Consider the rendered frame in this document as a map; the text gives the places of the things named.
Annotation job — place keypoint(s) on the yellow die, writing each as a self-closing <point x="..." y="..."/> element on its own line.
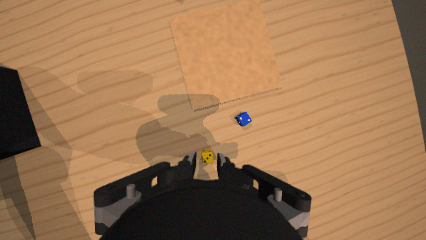
<point x="207" y="156"/>

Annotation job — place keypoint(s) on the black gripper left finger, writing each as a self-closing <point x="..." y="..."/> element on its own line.
<point x="112" y="199"/>

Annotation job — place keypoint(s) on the tan square mat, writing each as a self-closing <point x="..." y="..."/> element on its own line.
<point x="225" y="53"/>

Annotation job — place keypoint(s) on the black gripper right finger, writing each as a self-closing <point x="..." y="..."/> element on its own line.
<point x="292" y="202"/>

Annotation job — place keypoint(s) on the blue die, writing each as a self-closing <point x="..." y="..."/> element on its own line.
<point x="243" y="119"/>

